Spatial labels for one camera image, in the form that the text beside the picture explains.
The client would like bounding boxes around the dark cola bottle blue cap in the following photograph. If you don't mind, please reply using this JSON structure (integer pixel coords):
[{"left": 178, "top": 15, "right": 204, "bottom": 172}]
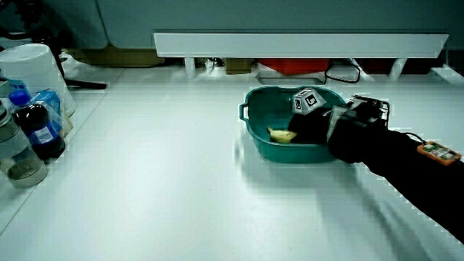
[{"left": 8, "top": 90, "right": 67, "bottom": 161}]

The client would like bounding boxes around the person's right forearm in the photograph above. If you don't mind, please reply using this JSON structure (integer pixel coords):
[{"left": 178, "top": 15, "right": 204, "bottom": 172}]
[{"left": 327, "top": 94, "right": 464, "bottom": 244}]

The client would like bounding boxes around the clear glass jar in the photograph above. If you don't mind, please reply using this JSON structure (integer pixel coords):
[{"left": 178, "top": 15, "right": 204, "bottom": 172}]
[{"left": 0, "top": 101, "right": 49, "bottom": 189}]

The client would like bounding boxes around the thin black wire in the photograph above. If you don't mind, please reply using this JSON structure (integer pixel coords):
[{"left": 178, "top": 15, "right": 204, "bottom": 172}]
[{"left": 402, "top": 131, "right": 426, "bottom": 145}]

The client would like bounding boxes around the brown cardboard box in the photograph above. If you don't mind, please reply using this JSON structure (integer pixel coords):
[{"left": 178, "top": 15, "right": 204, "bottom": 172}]
[{"left": 66, "top": 46, "right": 165, "bottom": 68}]

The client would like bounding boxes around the black cable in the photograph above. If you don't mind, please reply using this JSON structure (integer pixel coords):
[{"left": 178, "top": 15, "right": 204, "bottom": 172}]
[{"left": 323, "top": 61, "right": 362, "bottom": 85}]

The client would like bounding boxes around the blue carton in plastic bag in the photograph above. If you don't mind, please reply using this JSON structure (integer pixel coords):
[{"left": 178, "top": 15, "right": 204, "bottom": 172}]
[{"left": 30, "top": 90, "right": 74, "bottom": 138}]

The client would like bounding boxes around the black tripod stand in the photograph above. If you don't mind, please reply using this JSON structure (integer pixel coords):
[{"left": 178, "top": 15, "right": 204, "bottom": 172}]
[{"left": 0, "top": 0, "right": 108, "bottom": 91}]

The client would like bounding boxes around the orange circuit board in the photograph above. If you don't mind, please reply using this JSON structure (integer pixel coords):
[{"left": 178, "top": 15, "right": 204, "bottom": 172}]
[{"left": 416, "top": 141, "right": 463, "bottom": 167}]

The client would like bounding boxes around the white plastic bucket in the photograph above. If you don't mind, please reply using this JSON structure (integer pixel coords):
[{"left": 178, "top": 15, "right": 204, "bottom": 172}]
[{"left": 0, "top": 43, "right": 77, "bottom": 117}]

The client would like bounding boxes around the small olive cardboard box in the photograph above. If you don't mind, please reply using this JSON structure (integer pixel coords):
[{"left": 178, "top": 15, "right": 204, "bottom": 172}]
[{"left": 224, "top": 57, "right": 254, "bottom": 75}]

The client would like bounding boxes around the red box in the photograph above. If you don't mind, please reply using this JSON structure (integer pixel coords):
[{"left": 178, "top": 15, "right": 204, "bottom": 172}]
[{"left": 257, "top": 58, "right": 331, "bottom": 76}]

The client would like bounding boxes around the yellow banana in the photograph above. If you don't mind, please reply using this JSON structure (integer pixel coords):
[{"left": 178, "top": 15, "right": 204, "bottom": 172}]
[{"left": 267, "top": 126, "right": 298, "bottom": 144}]

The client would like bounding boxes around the person's right hand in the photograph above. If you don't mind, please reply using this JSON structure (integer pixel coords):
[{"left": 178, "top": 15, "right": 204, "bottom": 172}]
[{"left": 288, "top": 88, "right": 334, "bottom": 146}]

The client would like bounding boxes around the white desk riser shelf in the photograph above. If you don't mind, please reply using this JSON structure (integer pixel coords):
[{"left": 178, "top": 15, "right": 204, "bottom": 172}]
[{"left": 153, "top": 32, "right": 450, "bottom": 80}]

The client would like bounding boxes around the teal plastic basin plate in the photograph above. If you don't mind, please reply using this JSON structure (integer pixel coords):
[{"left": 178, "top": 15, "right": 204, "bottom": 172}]
[{"left": 239, "top": 85, "right": 348, "bottom": 164}]

